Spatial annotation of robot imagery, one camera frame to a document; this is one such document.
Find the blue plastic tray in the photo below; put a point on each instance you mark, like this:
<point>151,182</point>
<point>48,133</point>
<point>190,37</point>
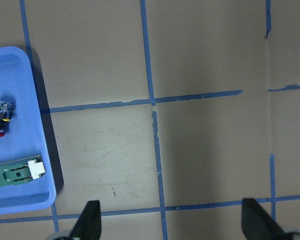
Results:
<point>24,136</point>

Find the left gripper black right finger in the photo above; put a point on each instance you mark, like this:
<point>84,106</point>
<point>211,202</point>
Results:
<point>257,224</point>

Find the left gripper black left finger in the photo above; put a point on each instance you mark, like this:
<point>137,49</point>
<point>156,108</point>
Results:
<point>89,224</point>

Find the green circuit board part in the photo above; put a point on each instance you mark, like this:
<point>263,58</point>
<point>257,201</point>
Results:
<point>21,171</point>

